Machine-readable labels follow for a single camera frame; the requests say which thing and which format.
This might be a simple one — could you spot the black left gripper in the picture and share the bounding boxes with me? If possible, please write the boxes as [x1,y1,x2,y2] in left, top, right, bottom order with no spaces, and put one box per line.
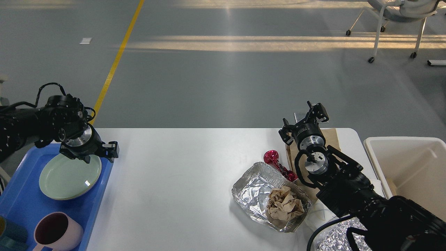
[59,124,120,164]

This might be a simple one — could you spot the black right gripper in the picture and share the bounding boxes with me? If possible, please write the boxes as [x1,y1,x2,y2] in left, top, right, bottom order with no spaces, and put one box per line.
[278,101,329,151]

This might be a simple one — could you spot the mint green plate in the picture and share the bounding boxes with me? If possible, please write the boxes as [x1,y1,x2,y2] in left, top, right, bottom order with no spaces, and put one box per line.
[39,154,102,200]

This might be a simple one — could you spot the pink mug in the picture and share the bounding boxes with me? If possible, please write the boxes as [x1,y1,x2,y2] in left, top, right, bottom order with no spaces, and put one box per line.
[33,212,84,251]

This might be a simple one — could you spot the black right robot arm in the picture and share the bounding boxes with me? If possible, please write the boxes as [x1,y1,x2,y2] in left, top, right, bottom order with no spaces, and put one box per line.
[279,101,446,251]

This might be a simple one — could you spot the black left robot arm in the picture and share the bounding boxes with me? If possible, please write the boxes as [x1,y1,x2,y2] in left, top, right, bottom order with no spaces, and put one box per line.
[0,83,120,163]

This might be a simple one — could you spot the yellow plate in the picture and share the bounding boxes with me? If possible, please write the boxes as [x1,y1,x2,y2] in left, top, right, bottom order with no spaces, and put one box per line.
[39,175,99,200]

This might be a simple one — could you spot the red shiny wrapper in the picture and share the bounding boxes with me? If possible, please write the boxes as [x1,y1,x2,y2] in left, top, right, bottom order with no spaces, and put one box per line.
[263,150,298,182]

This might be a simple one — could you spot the aluminium foil tray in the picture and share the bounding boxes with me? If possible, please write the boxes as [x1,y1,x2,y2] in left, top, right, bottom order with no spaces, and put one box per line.
[232,162,312,233]

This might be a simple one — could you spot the crumpled brown paper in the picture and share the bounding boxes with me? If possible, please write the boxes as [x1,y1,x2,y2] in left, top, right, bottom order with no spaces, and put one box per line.
[267,186,305,221]

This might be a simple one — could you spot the blue plastic tray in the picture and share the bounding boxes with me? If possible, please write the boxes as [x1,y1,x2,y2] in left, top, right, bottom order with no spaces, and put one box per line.
[0,144,113,251]

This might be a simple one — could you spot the white floor tag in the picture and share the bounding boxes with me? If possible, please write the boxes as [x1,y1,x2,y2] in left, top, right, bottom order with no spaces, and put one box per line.
[79,38,92,45]

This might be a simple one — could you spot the teal cup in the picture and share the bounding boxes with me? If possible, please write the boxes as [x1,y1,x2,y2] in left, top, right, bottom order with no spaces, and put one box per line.
[0,217,28,251]

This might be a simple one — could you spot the white chair base left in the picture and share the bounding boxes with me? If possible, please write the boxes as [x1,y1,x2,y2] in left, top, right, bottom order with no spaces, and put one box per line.
[0,74,9,106]

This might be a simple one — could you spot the white plastic bin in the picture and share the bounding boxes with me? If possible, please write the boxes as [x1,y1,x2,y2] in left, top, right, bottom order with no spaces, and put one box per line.
[364,137,446,220]

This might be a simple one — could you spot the crumpled foil tray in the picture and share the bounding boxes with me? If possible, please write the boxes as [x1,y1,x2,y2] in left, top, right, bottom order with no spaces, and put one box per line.
[312,218,366,251]

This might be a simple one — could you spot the white bar on floor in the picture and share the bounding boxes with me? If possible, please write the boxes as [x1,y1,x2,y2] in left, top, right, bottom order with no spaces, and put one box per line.
[427,59,446,67]

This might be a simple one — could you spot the white rolling chair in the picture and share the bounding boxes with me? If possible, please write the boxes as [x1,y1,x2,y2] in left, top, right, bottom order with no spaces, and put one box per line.
[345,0,440,63]

